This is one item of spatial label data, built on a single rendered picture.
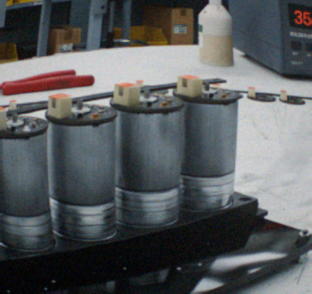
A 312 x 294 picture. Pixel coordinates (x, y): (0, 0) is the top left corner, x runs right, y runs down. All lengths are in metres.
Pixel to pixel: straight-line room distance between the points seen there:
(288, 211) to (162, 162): 0.10
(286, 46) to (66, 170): 0.47
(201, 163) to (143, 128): 0.03
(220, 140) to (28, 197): 0.08
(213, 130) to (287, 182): 0.12
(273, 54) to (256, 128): 0.21
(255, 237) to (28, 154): 0.10
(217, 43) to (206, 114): 0.45
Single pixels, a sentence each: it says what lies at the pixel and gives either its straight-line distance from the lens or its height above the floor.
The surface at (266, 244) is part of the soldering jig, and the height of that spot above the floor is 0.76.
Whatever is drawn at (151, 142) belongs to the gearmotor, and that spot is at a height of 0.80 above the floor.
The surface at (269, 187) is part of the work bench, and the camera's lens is 0.40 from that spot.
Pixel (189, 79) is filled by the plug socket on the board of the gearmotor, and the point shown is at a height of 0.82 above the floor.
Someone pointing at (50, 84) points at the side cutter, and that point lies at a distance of 0.62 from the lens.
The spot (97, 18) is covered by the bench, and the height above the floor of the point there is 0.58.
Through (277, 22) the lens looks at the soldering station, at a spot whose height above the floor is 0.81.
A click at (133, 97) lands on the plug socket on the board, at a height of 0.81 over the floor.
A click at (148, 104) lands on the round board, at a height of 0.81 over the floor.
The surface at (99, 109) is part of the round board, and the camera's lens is 0.27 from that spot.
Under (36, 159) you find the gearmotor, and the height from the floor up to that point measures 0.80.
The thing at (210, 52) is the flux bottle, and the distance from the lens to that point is 0.74.
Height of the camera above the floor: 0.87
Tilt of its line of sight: 15 degrees down
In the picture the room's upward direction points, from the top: 2 degrees clockwise
